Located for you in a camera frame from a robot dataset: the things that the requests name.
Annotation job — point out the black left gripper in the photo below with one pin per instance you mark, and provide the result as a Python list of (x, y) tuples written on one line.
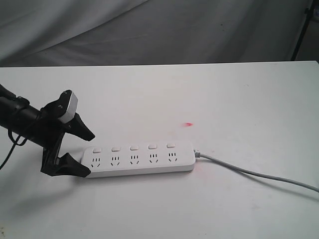
[(52, 131)]

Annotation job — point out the white five-outlet power strip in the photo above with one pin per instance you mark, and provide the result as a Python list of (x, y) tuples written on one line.
[(129, 159)]

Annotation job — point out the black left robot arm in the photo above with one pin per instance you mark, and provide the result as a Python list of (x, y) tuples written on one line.
[(19, 118)]

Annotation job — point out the grey backdrop cloth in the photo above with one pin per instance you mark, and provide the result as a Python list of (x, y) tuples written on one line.
[(148, 32)]

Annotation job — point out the black tripod stand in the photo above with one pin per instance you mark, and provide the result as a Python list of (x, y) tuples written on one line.
[(307, 44)]

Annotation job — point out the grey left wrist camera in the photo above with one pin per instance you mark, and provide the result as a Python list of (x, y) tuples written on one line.
[(70, 109)]

